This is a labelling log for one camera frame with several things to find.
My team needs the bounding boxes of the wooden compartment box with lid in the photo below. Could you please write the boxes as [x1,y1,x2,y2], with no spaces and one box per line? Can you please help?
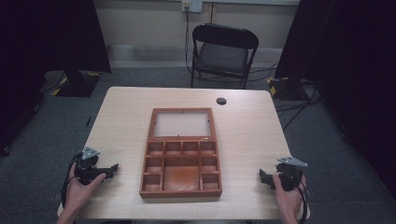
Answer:
[138,107,223,200]

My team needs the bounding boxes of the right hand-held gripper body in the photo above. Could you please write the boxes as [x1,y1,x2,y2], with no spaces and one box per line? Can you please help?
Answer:
[275,156,308,191]

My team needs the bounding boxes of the black stand base striped tape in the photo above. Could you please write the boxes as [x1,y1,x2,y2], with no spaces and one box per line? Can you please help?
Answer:
[50,69,103,98]
[265,76,309,102]

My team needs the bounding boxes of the person's left hand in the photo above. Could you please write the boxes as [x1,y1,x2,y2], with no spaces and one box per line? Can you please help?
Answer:
[64,163,107,216]

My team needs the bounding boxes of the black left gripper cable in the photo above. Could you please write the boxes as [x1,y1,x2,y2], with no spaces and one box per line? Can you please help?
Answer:
[61,152,82,209]

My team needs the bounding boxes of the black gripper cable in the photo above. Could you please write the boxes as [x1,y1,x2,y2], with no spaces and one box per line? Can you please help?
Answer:
[61,152,82,209]
[291,178,310,224]

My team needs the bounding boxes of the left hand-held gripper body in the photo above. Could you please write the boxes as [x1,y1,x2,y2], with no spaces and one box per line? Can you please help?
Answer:
[74,146,108,186]

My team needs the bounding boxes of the black curtain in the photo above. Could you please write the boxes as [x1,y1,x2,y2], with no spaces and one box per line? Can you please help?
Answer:
[0,0,113,158]
[275,0,396,202]

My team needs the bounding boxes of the white wall socket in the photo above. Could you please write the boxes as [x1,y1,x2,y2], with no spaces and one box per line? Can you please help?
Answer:
[181,0,204,14]

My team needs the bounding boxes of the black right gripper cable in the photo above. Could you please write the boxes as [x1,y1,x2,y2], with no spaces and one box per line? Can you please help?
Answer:
[291,178,310,224]

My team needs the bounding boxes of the black floor cables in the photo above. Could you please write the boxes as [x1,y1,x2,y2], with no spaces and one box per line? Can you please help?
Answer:
[275,85,324,133]

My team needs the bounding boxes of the black folding chair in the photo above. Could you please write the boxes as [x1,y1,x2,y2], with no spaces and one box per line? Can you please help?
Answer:
[190,22,260,91]

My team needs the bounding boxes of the black wall socket cable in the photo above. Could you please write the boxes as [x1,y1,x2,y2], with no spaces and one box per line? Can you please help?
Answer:
[184,8,194,76]

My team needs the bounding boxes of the person's right hand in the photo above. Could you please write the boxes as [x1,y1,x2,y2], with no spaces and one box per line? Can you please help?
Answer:
[272,173,308,219]

